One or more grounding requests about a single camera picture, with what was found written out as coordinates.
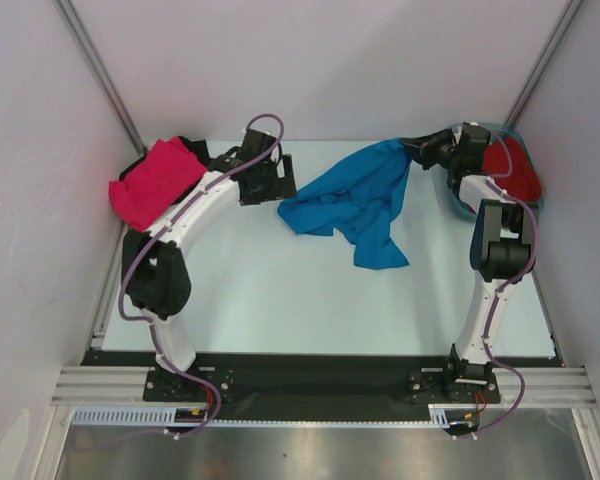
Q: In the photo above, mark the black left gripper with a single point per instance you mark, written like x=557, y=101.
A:
x=281, y=188

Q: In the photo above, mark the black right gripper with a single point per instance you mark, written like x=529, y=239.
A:
x=428, y=144

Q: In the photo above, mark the blue t shirt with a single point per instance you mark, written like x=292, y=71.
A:
x=360, y=197

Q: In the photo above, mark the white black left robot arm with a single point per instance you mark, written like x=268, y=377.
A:
x=155, y=282

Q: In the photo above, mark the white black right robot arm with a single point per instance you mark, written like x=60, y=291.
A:
x=502, y=252

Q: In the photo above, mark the black folded t shirt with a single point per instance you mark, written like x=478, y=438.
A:
x=197, y=147

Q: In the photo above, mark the red t shirt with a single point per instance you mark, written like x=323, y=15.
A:
x=509, y=164

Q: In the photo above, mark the pink folded t shirt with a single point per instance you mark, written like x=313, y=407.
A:
x=152, y=186

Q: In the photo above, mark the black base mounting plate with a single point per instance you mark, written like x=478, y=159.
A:
x=333, y=388

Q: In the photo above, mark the right aluminium corner post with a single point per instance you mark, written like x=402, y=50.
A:
x=548, y=52

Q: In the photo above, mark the aluminium corner post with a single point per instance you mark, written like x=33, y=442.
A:
x=548, y=52
x=93, y=59

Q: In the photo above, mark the grey slotted cable duct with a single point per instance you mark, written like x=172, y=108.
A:
x=189, y=417

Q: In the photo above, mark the left aluminium corner post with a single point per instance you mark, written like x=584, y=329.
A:
x=93, y=59

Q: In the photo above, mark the aluminium front frame rail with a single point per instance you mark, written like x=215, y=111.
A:
x=559, y=387

